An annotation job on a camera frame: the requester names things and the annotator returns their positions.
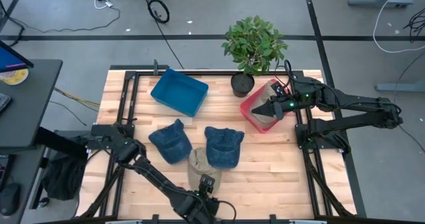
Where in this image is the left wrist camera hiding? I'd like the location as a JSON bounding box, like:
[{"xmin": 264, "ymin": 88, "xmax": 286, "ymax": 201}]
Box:
[{"xmin": 198, "ymin": 173, "xmax": 215, "ymax": 194}]

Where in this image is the black desk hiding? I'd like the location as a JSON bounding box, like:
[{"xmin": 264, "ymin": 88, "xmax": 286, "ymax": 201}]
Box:
[{"xmin": 0, "ymin": 58, "xmax": 64, "ymax": 152}]

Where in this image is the black bag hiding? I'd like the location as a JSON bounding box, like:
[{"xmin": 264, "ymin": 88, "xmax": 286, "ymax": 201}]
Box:
[{"xmin": 41, "ymin": 136, "xmax": 90, "ymax": 201}]

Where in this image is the blue plastic bin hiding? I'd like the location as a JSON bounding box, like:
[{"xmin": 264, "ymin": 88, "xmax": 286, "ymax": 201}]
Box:
[{"xmin": 150, "ymin": 68, "xmax": 209, "ymax": 118}]

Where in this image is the black cable bundle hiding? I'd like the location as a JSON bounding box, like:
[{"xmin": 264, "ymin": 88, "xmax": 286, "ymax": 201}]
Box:
[{"xmin": 402, "ymin": 6, "xmax": 425, "ymax": 45}]

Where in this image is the beige cap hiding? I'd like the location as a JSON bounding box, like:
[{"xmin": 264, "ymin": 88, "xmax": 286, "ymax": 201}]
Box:
[
  {"xmin": 187, "ymin": 147, "xmax": 222, "ymax": 194},
  {"xmin": 261, "ymin": 80, "xmax": 283, "ymax": 102},
  {"xmin": 251, "ymin": 96, "xmax": 283, "ymax": 127}
]

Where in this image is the pink plastic bin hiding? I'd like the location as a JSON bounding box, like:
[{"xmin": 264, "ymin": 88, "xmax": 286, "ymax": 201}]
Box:
[{"xmin": 239, "ymin": 78, "xmax": 293, "ymax": 134}]

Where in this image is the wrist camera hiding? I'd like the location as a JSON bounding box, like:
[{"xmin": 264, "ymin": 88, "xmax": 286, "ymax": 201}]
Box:
[
  {"xmin": 198, "ymin": 173, "xmax": 215, "ymax": 194},
  {"xmin": 271, "ymin": 82, "xmax": 290, "ymax": 97}
]

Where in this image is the computer monitor blue screen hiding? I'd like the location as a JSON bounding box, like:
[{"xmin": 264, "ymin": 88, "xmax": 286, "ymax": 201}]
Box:
[{"xmin": 0, "ymin": 39, "xmax": 35, "ymax": 74}]

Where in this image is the yellow cable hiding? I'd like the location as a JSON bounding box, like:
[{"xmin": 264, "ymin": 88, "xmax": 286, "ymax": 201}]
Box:
[{"xmin": 52, "ymin": 86, "xmax": 100, "ymax": 109}]

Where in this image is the blue denim cap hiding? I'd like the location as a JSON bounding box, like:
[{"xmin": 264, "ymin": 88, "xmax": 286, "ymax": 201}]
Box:
[
  {"xmin": 204, "ymin": 126, "xmax": 246, "ymax": 169},
  {"xmin": 148, "ymin": 118, "xmax": 193, "ymax": 165}
]

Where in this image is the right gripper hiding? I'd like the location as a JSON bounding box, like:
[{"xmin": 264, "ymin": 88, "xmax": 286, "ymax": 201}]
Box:
[{"xmin": 251, "ymin": 96, "xmax": 301, "ymax": 120}]

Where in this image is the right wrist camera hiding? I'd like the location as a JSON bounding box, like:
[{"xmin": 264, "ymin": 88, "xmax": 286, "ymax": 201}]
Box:
[{"xmin": 271, "ymin": 82, "xmax": 290, "ymax": 97}]

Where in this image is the black coiled cable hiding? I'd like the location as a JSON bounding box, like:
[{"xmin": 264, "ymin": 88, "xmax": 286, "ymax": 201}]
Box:
[{"xmin": 141, "ymin": 0, "xmax": 185, "ymax": 70}]

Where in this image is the yellow white wipes canister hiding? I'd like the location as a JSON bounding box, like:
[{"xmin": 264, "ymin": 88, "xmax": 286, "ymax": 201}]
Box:
[{"xmin": 0, "ymin": 68, "xmax": 29, "ymax": 86}]

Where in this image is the dark desk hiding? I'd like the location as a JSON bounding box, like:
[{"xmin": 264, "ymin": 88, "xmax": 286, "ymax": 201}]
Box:
[{"xmin": 0, "ymin": 144, "xmax": 46, "ymax": 224}]

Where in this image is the potted green plant black pot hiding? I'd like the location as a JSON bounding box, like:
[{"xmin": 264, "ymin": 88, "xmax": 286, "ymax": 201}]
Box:
[{"xmin": 221, "ymin": 15, "xmax": 289, "ymax": 98}]

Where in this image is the white cable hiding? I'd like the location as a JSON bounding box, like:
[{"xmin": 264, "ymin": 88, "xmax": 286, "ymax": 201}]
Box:
[{"xmin": 372, "ymin": 0, "xmax": 425, "ymax": 55}]

